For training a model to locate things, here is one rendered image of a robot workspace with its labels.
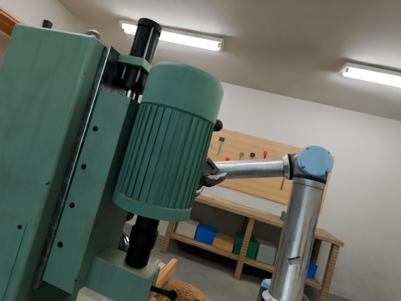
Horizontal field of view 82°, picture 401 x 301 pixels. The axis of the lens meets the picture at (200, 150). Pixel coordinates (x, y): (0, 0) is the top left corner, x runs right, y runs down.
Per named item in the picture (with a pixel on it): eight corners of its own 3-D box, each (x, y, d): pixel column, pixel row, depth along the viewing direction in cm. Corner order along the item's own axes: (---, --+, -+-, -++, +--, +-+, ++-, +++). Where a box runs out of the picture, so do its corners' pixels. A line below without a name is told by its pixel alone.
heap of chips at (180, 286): (200, 313, 68) (204, 301, 68) (158, 294, 71) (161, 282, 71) (206, 298, 77) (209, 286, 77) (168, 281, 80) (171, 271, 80)
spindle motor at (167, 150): (174, 231, 42) (220, 68, 43) (92, 202, 46) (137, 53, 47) (196, 215, 59) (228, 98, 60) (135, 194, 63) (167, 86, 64)
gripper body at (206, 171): (207, 153, 83) (197, 168, 93) (190, 164, 79) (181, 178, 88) (221, 169, 82) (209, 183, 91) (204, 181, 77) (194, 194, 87)
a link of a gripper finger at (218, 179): (234, 169, 74) (215, 166, 81) (222, 178, 71) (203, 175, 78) (237, 177, 75) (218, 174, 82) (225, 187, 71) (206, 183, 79)
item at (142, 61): (135, 87, 52) (157, 16, 53) (105, 80, 54) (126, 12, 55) (150, 98, 60) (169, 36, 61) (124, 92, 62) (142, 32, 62)
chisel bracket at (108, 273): (136, 321, 47) (148, 279, 47) (80, 293, 50) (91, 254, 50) (152, 301, 54) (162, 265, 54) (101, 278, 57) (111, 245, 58)
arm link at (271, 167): (315, 154, 107) (176, 162, 123) (323, 149, 95) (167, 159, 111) (318, 179, 104) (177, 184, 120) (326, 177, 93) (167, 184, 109)
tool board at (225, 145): (321, 215, 343) (336, 156, 347) (193, 177, 375) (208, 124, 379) (320, 214, 348) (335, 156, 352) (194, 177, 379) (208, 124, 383)
